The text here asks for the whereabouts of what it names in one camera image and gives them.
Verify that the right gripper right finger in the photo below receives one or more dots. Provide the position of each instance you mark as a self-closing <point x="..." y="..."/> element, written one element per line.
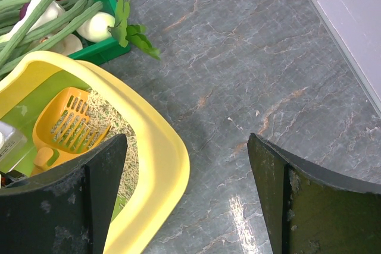
<point x="310" y="209"/>

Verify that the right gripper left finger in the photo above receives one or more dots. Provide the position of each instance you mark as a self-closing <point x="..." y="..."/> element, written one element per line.
<point x="67" y="209"/>

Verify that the orange litter scoop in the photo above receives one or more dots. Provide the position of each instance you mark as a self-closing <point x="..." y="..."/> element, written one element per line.
<point x="63" y="131"/>

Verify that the cat litter pile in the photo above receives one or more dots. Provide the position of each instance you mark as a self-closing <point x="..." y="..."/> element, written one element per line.
<point x="102" y="113"/>

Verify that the yellow green litter box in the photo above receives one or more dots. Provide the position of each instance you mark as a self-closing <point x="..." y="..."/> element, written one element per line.
<point x="164" y="166"/>

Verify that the white radish with leaves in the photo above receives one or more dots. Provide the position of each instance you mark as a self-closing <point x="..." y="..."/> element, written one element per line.
<point x="103" y="26"/>

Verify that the green long beans bunch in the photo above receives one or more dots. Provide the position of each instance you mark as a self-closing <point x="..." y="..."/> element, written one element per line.
<point x="43" y="17"/>

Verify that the purple onion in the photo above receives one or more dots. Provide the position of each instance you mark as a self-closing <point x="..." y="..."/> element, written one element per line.
<point x="23" y="11"/>

